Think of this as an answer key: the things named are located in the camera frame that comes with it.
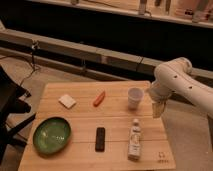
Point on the black office chair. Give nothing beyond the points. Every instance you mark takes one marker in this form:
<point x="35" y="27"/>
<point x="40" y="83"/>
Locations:
<point x="10" y="93"/>

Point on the orange carrot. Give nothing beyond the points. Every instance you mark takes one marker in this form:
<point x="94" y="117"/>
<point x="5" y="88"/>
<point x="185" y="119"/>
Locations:
<point x="99" y="99"/>

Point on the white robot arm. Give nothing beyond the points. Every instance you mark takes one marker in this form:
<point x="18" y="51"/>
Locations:
<point x="174" y="77"/>

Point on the white plastic bottle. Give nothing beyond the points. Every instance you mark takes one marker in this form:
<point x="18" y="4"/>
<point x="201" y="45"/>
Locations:
<point x="134" y="147"/>

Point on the black remote control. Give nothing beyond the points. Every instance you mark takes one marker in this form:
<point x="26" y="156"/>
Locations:
<point x="100" y="139"/>

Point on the white sponge block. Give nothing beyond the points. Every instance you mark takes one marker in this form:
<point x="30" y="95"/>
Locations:
<point x="67" y="101"/>

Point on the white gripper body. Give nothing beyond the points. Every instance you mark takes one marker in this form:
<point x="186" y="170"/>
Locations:
<point x="158" y="92"/>

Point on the green ceramic bowl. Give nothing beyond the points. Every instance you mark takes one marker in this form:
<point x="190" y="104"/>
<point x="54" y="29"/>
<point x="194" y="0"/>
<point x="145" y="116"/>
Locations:
<point x="51" y="135"/>

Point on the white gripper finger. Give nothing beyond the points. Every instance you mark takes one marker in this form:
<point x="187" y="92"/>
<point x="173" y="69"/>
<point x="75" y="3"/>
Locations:
<point x="158" y="109"/>

